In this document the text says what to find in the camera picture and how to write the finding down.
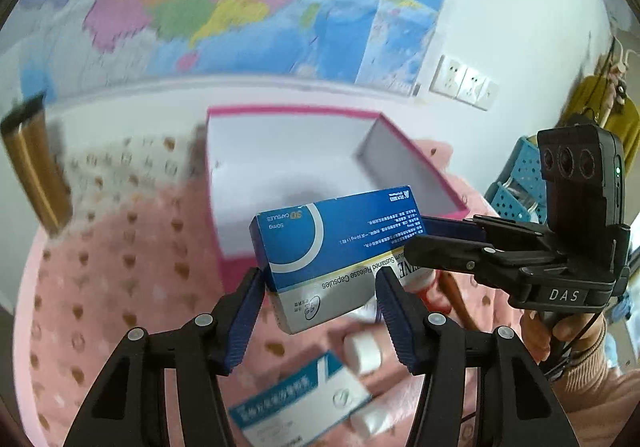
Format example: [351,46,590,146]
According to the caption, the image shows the blue perforated basket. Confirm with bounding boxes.
[485,136,547,224]

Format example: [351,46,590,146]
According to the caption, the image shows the white bottle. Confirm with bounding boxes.
[343,331,383,377]
[350,399,394,441]

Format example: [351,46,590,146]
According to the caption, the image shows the black tracking camera right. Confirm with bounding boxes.
[537,124,624,268]

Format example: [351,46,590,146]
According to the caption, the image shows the gold thermos cup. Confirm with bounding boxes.
[1,94,73,236]

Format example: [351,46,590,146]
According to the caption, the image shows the wall map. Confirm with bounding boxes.
[1,0,444,105]

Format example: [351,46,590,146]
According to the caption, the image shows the pink patterned cloth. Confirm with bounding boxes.
[13,135,521,446]

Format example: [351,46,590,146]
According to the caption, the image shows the white wall socket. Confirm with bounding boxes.
[456,68,499,111]
[430,55,468,98]

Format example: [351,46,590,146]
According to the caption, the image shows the right hand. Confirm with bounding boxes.
[521,311,605,363]

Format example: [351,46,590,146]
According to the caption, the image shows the pink cardboard box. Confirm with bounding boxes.
[206,106,469,291]

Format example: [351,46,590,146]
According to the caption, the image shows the blue white small medicine box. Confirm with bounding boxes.
[229,352,371,447]

